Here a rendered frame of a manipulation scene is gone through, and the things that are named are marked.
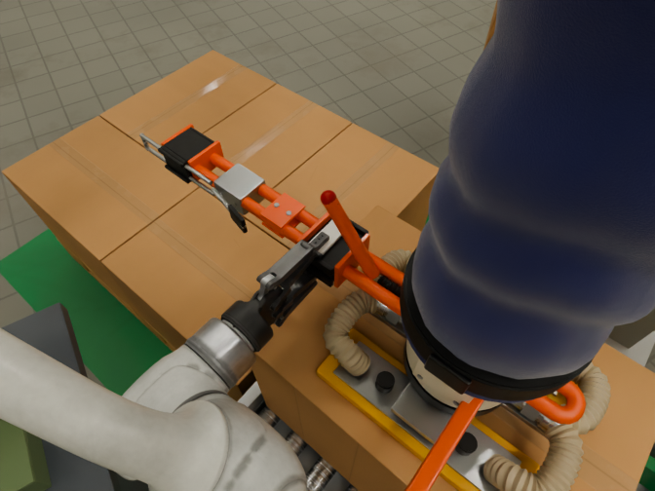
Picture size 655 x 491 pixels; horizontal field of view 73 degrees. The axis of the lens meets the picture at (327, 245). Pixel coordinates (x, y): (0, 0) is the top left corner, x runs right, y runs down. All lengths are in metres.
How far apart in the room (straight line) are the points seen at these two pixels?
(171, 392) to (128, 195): 1.14
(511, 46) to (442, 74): 2.81
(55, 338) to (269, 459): 0.78
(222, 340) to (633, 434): 0.63
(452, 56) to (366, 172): 1.83
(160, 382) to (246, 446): 0.17
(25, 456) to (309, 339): 0.54
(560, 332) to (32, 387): 0.43
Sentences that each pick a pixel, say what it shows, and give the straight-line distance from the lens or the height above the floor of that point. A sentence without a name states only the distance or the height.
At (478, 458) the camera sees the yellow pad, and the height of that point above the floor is 0.97.
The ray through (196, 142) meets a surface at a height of 1.10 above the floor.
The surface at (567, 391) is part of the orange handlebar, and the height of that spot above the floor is 1.09.
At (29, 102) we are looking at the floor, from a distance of 3.31.
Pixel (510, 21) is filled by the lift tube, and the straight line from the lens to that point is 0.29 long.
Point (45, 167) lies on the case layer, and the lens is 1.89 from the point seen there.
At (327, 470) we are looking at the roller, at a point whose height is 0.55.
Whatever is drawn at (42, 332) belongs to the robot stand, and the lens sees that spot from 1.19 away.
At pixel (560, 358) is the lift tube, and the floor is 1.28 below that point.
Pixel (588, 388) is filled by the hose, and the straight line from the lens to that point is 0.76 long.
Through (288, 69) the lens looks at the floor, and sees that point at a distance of 3.07.
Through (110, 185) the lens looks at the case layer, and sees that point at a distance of 1.71.
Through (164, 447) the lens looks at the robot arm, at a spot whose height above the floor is 1.25.
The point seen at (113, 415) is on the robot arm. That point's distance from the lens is 0.43.
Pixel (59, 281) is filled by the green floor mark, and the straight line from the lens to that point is 2.26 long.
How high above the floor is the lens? 1.66
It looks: 55 degrees down
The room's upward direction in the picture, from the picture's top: straight up
